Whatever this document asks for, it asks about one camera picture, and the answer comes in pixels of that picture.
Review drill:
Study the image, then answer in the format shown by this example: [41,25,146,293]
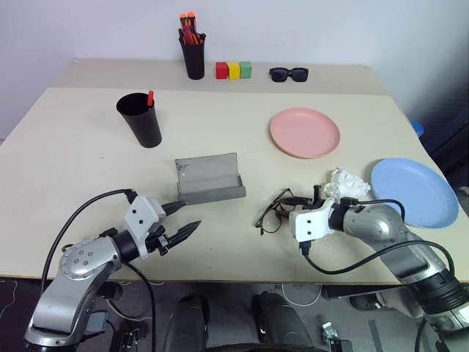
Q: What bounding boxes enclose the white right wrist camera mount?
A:
[289,197,336,243]

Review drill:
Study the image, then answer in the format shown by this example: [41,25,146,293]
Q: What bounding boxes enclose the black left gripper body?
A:
[144,224,173,257]

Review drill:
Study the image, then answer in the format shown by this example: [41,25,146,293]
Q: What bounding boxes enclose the tortoiseshell eyeglasses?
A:
[254,188,295,236]

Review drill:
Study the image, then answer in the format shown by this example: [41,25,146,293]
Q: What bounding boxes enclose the pink plate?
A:
[270,107,341,160]

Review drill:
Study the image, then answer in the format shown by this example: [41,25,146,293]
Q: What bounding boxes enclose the tall black marker cup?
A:
[178,32,207,80]

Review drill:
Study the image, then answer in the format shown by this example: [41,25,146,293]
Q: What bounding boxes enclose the wide black cup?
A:
[116,92,163,149]

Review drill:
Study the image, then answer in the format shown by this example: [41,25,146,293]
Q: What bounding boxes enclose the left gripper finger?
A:
[169,219,203,246]
[161,200,188,218]

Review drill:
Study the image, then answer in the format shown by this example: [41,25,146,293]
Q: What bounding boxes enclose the open grey glasses case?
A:
[174,151,248,206]

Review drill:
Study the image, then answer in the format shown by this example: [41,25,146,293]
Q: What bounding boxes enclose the black sunglasses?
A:
[268,66,309,84]

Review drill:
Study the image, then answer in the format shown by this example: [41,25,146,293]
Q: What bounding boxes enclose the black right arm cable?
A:
[300,197,456,276]

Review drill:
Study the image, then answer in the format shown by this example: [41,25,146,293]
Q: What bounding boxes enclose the crumpled white tissue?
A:
[321,166,372,202]

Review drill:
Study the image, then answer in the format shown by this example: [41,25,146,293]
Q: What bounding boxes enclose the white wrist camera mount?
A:
[289,197,336,243]
[123,196,166,260]

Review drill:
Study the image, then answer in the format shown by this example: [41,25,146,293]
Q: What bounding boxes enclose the dark rounded shape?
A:
[250,292,317,350]
[167,293,210,352]

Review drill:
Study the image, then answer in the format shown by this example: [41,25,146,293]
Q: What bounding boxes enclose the white floor cable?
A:
[281,282,320,306]

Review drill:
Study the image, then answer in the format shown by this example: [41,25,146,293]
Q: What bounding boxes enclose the blue plate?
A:
[370,157,460,230]

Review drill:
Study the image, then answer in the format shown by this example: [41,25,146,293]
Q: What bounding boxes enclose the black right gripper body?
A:
[306,184,329,213]

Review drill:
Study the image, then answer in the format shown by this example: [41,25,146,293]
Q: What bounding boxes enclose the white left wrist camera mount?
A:
[123,196,166,260]

